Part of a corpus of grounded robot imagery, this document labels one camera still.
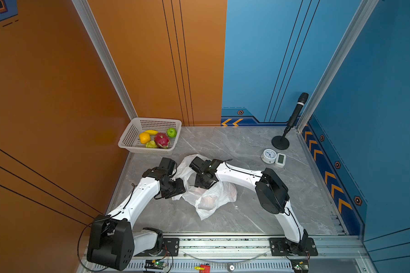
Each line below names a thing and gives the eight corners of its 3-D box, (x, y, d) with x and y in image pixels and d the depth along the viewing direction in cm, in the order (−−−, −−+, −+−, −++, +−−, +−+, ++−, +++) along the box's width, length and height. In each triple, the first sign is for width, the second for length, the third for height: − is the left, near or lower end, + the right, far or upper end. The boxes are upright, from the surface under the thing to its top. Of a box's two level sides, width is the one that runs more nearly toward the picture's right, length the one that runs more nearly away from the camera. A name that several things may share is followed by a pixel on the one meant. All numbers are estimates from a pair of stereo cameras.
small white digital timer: (273, 166, 102) (275, 162, 100) (276, 155, 108) (278, 151, 105) (282, 169, 101) (284, 165, 98) (284, 157, 106) (286, 154, 104)
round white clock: (262, 164, 103) (264, 160, 99) (259, 153, 108) (261, 149, 105) (276, 164, 103) (278, 160, 99) (273, 153, 108) (275, 149, 105)
